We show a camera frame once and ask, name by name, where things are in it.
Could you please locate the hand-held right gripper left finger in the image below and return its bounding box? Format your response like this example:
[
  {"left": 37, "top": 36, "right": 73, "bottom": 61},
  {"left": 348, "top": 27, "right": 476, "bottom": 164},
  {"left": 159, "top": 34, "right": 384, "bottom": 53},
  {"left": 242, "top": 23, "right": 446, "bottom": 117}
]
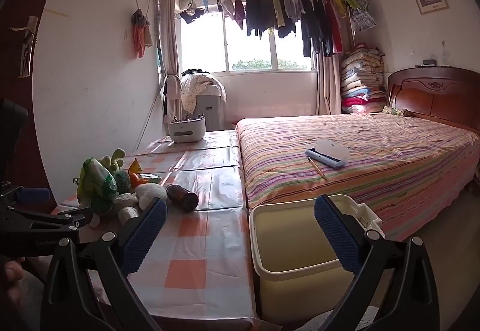
[{"left": 40, "top": 197, "right": 168, "bottom": 331}]

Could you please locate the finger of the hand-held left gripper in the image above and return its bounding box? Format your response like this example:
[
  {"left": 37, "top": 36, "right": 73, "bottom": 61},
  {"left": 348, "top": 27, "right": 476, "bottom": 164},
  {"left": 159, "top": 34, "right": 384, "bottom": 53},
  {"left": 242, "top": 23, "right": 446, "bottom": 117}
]
[
  {"left": 7, "top": 207, "right": 92, "bottom": 230},
  {"left": 5, "top": 183, "right": 52, "bottom": 206}
]

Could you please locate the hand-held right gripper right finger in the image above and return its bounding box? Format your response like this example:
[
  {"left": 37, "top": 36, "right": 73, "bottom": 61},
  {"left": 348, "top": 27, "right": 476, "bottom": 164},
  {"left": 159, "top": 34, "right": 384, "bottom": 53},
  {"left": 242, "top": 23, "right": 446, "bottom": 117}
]
[{"left": 314, "top": 195, "right": 440, "bottom": 331}]

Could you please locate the small white bottle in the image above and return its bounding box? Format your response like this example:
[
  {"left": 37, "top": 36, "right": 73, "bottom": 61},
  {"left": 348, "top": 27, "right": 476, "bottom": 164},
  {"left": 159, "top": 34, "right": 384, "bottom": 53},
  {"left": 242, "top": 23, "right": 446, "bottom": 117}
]
[{"left": 118, "top": 204, "right": 140, "bottom": 225}]

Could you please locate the white plush lump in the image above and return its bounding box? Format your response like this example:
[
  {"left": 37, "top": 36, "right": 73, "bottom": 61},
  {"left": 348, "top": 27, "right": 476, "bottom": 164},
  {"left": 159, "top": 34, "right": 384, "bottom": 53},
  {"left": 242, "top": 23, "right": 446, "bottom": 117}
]
[{"left": 134, "top": 183, "right": 168, "bottom": 210}]

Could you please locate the white plastic bin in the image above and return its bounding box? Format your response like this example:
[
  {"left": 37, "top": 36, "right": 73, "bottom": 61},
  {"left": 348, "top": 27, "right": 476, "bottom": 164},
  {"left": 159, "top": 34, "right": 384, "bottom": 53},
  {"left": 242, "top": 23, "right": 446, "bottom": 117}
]
[{"left": 249, "top": 194, "right": 383, "bottom": 320}]

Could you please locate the green white plastic bag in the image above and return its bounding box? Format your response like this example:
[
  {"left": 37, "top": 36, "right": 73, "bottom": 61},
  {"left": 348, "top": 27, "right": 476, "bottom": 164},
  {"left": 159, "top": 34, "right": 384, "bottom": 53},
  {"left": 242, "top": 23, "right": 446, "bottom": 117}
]
[{"left": 77, "top": 158, "right": 118, "bottom": 212}]

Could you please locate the brown bottle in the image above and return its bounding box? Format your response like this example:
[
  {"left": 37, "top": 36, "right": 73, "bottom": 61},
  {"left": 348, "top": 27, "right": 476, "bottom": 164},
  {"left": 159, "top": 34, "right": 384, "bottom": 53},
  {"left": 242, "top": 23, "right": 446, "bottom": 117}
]
[{"left": 166, "top": 184, "right": 199, "bottom": 212}]

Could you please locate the green plush toy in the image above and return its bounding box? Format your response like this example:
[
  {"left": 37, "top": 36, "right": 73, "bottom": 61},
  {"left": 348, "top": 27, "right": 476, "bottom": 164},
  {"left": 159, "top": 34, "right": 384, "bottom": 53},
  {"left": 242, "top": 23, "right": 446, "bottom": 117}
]
[{"left": 98, "top": 148, "right": 126, "bottom": 172}]

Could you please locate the person's left hand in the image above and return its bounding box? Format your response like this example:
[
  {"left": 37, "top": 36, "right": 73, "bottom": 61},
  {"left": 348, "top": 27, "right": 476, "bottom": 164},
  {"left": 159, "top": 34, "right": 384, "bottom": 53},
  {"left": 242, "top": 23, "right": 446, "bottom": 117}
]
[{"left": 0, "top": 258, "right": 29, "bottom": 302}]

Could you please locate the orange checked tablecloth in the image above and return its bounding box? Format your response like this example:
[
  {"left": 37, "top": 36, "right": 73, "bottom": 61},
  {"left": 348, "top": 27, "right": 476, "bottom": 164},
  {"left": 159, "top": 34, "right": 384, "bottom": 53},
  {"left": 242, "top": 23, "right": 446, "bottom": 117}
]
[{"left": 50, "top": 130, "right": 282, "bottom": 331}]

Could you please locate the pencil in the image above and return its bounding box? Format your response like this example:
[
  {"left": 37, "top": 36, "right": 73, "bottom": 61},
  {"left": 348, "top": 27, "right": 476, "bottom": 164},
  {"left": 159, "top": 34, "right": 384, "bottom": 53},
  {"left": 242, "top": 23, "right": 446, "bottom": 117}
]
[{"left": 307, "top": 157, "right": 328, "bottom": 180}]

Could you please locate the bed with striped cover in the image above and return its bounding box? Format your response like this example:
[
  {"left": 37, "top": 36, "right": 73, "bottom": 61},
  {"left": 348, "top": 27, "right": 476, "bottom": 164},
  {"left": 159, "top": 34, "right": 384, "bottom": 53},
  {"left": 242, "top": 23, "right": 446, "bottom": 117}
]
[{"left": 234, "top": 112, "right": 480, "bottom": 242}]

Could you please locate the blue pencil case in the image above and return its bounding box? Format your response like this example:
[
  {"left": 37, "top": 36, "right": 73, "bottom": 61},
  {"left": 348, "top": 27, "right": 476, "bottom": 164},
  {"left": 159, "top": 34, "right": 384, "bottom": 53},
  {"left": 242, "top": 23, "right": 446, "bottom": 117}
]
[{"left": 304, "top": 137, "right": 350, "bottom": 170}]

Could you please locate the white utensil holder box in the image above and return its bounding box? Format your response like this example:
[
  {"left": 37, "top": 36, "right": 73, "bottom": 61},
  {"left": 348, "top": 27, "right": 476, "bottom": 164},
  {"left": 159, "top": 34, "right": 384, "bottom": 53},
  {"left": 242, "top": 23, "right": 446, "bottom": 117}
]
[{"left": 167, "top": 114, "right": 206, "bottom": 144}]

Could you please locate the dark wooden door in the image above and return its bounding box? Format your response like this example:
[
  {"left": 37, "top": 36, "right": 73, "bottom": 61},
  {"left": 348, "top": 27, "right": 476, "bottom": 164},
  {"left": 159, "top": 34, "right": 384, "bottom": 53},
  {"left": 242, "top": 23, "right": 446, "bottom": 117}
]
[{"left": 0, "top": 0, "right": 74, "bottom": 204}]

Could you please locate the floral pillow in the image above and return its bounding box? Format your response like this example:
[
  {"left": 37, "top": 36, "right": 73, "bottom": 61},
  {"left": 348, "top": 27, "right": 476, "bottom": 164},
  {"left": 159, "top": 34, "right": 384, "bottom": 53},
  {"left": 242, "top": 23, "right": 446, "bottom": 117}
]
[{"left": 382, "top": 105, "right": 411, "bottom": 118}]

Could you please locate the white tower appliance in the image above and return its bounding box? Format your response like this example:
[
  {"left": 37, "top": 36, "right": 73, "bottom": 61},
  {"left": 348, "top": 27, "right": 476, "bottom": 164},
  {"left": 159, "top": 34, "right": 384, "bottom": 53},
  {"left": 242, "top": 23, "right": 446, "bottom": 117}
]
[{"left": 195, "top": 85, "right": 224, "bottom": 131}]

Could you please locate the white garment on stand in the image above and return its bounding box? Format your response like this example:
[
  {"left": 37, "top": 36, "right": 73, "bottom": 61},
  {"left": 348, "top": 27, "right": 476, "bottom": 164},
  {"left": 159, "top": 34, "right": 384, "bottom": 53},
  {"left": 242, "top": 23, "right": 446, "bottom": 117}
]
[{"left": 162, "top": 74, "right": 181, "bottom": 125}]

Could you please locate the dotted cloth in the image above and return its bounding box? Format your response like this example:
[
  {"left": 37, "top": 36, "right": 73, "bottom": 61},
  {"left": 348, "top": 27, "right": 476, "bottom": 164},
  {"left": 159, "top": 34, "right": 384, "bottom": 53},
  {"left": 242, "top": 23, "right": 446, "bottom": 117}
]
[{"left": 181, "top": 72, "right": 227, "bottom": 115}]

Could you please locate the beige curtain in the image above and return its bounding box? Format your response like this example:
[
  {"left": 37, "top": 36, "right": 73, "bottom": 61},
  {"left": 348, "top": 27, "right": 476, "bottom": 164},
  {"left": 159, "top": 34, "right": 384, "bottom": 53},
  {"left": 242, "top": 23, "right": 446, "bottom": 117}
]
[
  {"left": 315, "top": 50, "right": 343, "bottom": 116},
  {"left": 159, "top": 0, "right": 181, "bottom": 125}
]

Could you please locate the stack of folded quilts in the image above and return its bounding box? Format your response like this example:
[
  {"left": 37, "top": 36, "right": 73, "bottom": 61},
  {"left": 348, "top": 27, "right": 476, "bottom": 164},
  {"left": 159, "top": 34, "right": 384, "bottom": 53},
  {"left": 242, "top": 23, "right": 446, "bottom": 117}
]
[{"left": 340, "top": 43, "right": 387, "bottom": 115}]

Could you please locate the wooden headboard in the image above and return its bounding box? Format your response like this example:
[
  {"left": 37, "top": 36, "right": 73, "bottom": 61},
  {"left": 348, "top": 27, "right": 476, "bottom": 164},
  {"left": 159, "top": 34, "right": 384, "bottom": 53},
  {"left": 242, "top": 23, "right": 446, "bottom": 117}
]
[{"left": 387, "top": 67, "right": 480, "bottom": 137}]

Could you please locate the orange cloth on hook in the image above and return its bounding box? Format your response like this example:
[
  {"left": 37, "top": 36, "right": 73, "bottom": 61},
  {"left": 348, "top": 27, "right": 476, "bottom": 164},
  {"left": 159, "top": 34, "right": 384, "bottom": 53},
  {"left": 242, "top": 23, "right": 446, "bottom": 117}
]
[{"left": 131, "top": 9, "right": 154, "bottom": 59}]

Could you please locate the window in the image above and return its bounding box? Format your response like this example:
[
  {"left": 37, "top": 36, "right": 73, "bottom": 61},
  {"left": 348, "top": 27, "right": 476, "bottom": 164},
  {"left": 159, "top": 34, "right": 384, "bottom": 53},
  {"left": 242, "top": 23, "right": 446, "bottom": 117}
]
[{"left": 180, "top": 12, "right": 314, "bottom": 73}]

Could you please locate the row of hanging clothes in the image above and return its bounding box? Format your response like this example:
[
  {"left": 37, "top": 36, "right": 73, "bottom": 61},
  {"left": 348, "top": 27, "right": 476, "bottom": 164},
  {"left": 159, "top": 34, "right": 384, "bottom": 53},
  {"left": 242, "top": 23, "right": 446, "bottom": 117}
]
[{"left": 176, "top": 0, "right": 377, "bottom": 58}]

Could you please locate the metal door handle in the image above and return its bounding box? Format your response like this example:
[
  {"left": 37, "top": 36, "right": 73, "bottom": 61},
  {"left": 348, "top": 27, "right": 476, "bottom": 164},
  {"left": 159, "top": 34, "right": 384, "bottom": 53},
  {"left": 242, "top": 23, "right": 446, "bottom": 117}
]
[{"left": 8, "top": 16, "right": 39, "bottom": 77}]

